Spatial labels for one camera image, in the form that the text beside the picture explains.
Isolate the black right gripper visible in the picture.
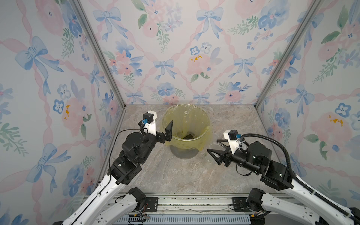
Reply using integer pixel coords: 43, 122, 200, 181
208, 138, 260, 175

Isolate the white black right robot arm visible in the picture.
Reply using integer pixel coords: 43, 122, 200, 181
207, 142, 360, 225

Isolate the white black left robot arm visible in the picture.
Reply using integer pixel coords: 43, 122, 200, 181
56, 120, 173, 225

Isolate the yellow plastic bin liner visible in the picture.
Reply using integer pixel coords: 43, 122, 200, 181
161, 104, 212, 151

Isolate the grey mesh trash bin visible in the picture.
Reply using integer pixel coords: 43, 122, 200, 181
169, 139, 203, 159

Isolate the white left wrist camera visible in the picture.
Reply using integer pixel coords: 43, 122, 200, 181
138, 111, 157, 136

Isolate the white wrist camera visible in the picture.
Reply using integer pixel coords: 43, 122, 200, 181
223, 130, 242, 155
138, 111, 157, 136

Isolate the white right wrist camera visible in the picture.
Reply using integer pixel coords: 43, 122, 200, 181
223, 130, 242, 155

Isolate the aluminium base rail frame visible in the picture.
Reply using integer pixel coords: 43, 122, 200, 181
73, 192, 320, 225

